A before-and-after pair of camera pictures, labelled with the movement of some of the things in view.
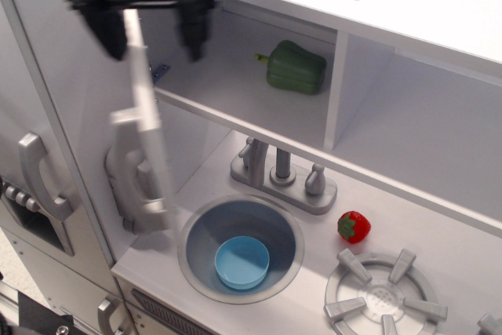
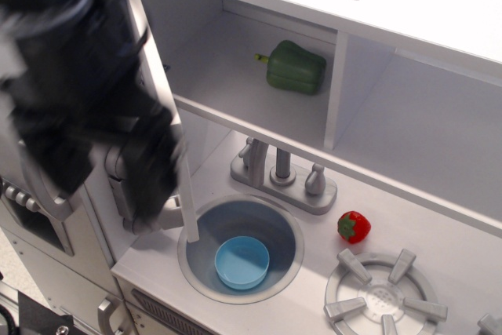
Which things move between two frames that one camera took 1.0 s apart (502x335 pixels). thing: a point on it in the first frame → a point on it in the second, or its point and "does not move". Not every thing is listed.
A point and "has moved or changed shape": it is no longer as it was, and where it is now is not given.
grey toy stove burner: x=382 y=293 does not move
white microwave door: x=144 y=118 has moved or changed shape
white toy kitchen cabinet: x=333 y=157 does not move
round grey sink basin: x=226 y=217 does not move
